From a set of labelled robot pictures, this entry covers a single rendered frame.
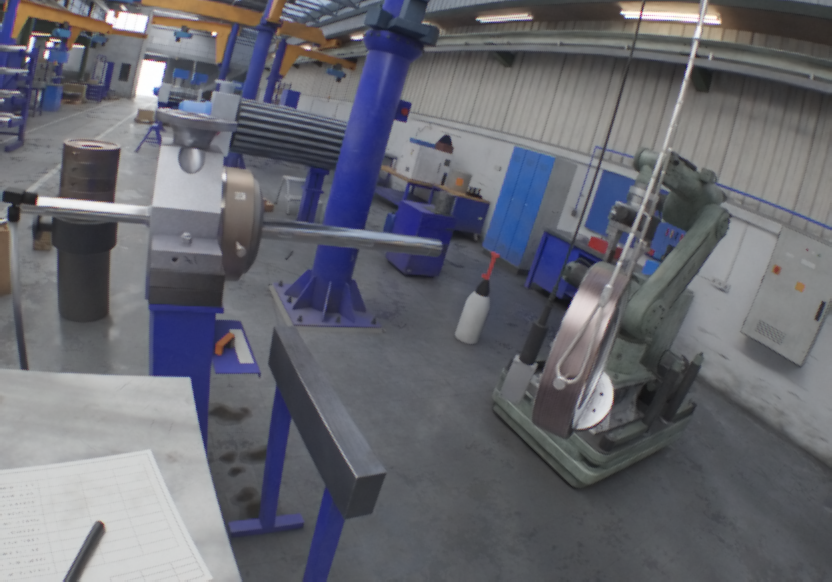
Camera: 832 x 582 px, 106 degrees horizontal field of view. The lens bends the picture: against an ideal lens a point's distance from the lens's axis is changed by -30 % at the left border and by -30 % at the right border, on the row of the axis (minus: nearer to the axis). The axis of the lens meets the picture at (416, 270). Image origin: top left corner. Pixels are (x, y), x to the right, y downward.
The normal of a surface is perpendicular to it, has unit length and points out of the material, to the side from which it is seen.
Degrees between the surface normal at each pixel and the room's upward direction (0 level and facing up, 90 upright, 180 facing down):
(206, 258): 90
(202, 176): 45
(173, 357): 90
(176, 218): 90
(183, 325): 90
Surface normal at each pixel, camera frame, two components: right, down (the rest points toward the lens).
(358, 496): 0.50, 0.39
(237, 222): 0.56, 0.06
